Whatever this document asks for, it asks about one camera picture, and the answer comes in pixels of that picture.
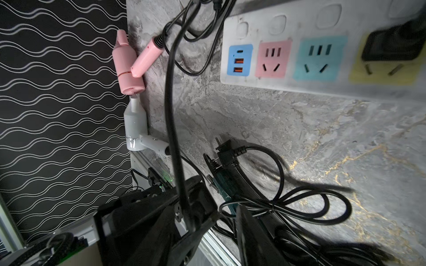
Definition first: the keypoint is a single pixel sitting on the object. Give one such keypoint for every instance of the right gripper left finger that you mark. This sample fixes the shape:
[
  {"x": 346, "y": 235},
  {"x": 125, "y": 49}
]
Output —
[{"x": 139, "y": 228}]

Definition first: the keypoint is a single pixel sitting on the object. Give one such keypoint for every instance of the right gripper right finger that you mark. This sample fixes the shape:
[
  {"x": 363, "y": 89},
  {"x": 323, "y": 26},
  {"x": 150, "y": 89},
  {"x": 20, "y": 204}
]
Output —
[{"x": 255, "y": 247}]

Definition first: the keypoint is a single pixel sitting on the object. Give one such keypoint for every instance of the black cord pink dryer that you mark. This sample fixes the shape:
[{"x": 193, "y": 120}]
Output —
[{"x": 178, "y": 159}]

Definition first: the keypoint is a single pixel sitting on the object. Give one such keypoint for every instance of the white multicolour power strip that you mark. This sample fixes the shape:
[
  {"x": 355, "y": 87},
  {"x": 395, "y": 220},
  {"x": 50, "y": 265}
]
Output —
[{"x": 359, "y": 49}]

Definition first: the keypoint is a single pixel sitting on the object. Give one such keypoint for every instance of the black cord white back dryer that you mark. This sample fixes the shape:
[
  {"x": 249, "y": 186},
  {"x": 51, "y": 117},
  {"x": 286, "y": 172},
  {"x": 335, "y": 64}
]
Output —
[{"x": 222, "y": 10}]

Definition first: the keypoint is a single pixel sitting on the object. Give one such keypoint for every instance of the white dryer front left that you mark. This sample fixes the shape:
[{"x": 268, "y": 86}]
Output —
[{"x": 136, "y": 129}]

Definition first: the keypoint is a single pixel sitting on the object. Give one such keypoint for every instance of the pink hair dryer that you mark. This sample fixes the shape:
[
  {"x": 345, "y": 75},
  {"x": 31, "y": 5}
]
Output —
[{"x": 131, "y": 67}]

